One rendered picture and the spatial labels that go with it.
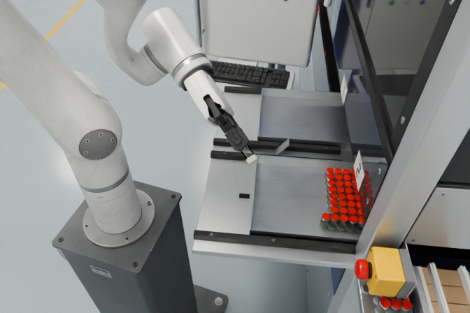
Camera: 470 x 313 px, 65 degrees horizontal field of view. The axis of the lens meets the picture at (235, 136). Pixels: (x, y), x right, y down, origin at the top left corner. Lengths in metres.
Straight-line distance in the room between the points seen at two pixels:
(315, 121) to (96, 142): 0.79
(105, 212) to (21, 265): 1.27
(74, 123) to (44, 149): 2.00
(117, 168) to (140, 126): 1.78
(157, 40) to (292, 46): 0.95
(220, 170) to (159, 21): 0.50
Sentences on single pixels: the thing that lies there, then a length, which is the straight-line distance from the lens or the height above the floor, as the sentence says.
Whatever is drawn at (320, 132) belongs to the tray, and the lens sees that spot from 1.26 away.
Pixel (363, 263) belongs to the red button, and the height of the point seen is 1.01.
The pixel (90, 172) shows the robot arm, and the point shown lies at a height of 1.11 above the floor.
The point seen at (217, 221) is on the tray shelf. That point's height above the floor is 0.88.
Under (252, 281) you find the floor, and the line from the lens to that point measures 1.89.
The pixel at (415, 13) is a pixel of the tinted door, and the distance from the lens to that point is 0.76.
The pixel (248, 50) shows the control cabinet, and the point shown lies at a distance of 1.70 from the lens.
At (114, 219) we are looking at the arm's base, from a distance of 0.98.
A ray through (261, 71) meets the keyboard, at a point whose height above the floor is 0.83.
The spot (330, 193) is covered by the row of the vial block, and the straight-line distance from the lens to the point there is 1.03.
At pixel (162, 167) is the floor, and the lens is 2.34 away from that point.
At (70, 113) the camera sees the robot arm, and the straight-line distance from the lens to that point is 0.71.
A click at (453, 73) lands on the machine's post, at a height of 1.44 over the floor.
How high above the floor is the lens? 1.71
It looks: 44 degrees down
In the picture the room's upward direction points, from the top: straight up
